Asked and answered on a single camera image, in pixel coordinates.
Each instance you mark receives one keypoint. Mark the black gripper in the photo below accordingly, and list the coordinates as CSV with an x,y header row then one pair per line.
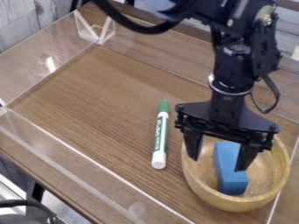
x,y
230,121

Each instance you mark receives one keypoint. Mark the blue block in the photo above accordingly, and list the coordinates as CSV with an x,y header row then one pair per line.
x,y
233,181

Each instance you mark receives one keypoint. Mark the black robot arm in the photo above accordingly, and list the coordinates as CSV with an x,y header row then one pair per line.
x,y
244,37

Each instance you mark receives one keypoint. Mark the brown wooden bowl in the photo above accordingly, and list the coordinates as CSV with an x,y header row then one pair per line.
x,y
268,174

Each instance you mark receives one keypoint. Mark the green white marker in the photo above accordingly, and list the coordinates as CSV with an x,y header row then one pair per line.
x,y
160,155

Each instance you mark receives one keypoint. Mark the black equipment under table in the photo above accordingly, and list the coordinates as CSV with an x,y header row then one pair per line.
x,y
22,210

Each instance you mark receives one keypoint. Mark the clear acrylic front wall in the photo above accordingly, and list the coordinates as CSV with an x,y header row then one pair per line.
x,y
109,182

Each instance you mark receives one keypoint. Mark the clear acrylic corner bracket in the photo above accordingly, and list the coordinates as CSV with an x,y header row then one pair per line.
x,y
96,33

